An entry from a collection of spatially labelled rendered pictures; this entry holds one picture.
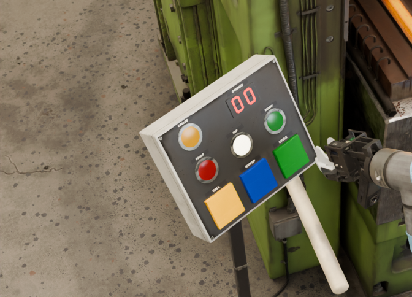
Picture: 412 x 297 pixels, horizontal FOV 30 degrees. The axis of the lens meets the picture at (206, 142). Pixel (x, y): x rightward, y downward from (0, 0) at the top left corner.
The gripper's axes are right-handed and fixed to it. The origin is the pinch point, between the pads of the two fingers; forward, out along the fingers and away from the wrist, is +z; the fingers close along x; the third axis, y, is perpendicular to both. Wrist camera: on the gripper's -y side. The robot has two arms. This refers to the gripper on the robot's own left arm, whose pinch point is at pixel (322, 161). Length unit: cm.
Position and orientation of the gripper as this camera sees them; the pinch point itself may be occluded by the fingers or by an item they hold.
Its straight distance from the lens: 168.4
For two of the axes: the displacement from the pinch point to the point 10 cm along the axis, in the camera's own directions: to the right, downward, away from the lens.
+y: -3.8, -8.6, -3.3
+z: -4.9, -1.2, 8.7
